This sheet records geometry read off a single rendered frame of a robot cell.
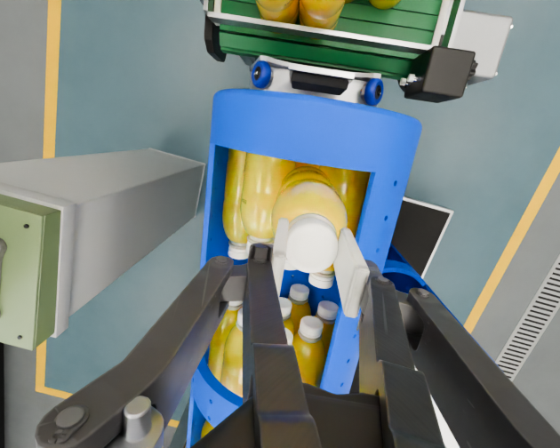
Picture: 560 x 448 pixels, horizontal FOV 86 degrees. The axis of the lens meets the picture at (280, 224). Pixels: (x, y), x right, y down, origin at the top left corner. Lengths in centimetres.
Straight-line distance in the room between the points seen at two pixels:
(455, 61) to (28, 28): 186
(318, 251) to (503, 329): 206
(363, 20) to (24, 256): 78
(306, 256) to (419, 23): 57
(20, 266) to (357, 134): 66
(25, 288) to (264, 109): 60
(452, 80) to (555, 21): 137
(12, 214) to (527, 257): 210
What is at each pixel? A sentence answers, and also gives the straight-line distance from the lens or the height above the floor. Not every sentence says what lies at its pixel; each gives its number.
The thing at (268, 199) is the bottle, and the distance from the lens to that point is 41.
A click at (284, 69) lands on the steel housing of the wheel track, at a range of 63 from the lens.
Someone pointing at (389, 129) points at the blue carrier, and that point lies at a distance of 35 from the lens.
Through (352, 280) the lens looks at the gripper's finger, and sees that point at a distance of 16.
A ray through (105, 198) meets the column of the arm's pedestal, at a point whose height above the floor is 84.
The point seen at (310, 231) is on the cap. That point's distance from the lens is 21.
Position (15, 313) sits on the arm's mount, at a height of 106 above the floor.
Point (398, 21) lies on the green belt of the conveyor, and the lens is 70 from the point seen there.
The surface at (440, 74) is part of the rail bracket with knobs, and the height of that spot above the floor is 100.
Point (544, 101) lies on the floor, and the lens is 192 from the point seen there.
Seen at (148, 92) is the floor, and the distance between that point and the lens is 172.
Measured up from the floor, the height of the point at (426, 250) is 15.
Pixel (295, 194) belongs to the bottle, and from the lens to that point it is 26.
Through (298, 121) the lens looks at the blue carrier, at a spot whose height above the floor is 123.
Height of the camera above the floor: 155
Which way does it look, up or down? 73 degrees down
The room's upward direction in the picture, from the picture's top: 169 degrees counter-clockwise
